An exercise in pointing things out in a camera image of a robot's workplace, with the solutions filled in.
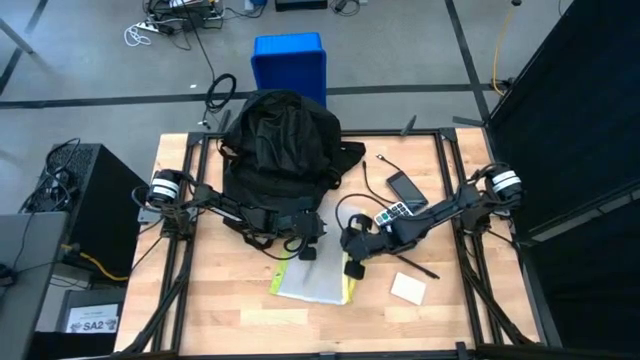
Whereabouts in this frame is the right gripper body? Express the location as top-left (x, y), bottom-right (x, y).
top-left (339, 213), bottom-right (396, 281)

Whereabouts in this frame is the black backpack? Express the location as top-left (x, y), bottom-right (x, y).
top-left (219, 89), bottom-right (367, 246)

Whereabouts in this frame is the white square notepad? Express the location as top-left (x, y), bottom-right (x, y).
top-left (389, 271), bottom-right (428, 306)

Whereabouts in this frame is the white mesh pouch yellow trim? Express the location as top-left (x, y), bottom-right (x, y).
top-left (268, 202), bottom-right (359, 306)

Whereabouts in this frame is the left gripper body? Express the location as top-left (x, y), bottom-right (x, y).
top-left (272, 209), bottom-right (329, 261)

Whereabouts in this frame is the black computer tower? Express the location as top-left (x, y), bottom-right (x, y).
top-left (37, 143), bottom-right (150, 279)

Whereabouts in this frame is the black metal table frame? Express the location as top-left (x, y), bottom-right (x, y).
top-left (119, 109), bottom-right (546, 360)

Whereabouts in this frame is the black equipment case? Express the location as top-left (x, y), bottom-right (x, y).
top-left (29, 287), bottom-right (126, 360)

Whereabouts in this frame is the yellow cable by tower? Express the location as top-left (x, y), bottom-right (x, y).
top-left (62, 243), bottom-right (131, 283)

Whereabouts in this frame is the black charger with cable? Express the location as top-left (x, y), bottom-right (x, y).
top-left (360, 153), bottom-right (406, 206)

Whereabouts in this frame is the yellow floor cable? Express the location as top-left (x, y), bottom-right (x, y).
top-left (491, 4), bottom-right (517, 98)

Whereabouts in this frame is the black partition panel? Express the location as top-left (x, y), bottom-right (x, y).
top-left (487, 0), bottom-right (640, 351)

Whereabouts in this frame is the white cable bundle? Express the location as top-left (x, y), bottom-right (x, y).
top-left (123, 22), bottom-right (162, 48)

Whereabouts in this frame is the black flat device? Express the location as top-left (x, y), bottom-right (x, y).
top-left (274, 0), bottom-right (329, 13)

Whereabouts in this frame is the white SA2 label sign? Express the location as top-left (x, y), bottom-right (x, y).
top-left (65, 303), bottom-right (121, 335)

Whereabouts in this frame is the grey calculator with white keys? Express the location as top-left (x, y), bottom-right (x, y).
top-left (373, 200), bottom-right (415, 229)

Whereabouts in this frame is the coiled black cable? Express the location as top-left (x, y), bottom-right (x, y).
top-left (201, 73), bottom-right (238, 127)

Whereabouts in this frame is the grey desk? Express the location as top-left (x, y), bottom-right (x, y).
top-left (0, 212), bottom-right (69, 360)

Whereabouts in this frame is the black pen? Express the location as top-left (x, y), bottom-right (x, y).
top-left (397, 254), bottom-right (441, 280)

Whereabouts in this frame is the grey metal table leg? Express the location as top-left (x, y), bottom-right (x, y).
top-left (0, 17), bottom-right (36, 55)

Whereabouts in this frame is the black cable bundle on tower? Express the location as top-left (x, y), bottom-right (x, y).
top-left (19, 137), bottom-right (84, 216)

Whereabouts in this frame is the blue plastic bin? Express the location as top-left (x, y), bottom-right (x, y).
top-left (250, 32), bottom-right (328, 107)

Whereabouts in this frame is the black power strip with cables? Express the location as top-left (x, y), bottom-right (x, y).
top-left (143, 0), bottom-right (227, 32)

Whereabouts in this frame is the black smartphone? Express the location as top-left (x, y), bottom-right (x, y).
top-left (385, 170), bottom-right (430, 214)

